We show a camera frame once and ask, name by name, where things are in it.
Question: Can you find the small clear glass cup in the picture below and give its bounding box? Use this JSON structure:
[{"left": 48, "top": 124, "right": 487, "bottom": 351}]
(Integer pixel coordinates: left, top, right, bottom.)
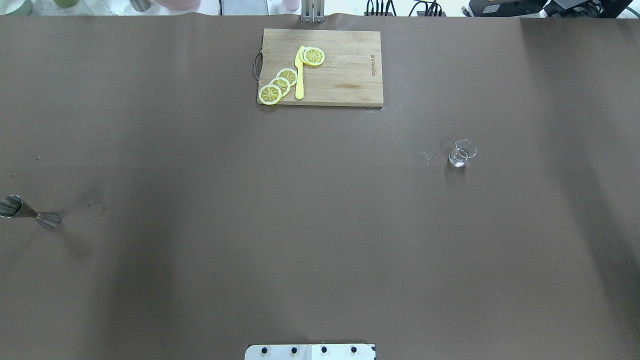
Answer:
[{"left": 447, "top": 138, "right": 478, "bottom": 168}]

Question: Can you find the steel double jigger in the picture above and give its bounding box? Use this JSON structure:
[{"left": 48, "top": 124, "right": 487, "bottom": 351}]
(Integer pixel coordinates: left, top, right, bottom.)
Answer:
[{"left": 0, "top": 194, "right": 62, "bottom": 230}]

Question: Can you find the middle lemon slice in row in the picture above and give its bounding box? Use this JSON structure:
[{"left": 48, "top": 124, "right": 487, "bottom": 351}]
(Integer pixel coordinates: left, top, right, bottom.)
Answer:
[{"left": 269, "top": 76, "right": 291, "bottom": 98}]

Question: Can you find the lemon slice near knife tip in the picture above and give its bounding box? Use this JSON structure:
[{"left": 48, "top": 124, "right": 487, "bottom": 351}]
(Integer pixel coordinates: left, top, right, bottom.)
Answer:
[{"left": 301, "top": 47, "right": 326, "bottom": 67}]

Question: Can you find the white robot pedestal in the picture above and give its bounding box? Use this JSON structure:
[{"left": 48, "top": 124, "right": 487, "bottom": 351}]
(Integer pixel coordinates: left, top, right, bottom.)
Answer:
[{"left": 244, "top": 343, "right": 377, "bottom": 360}]

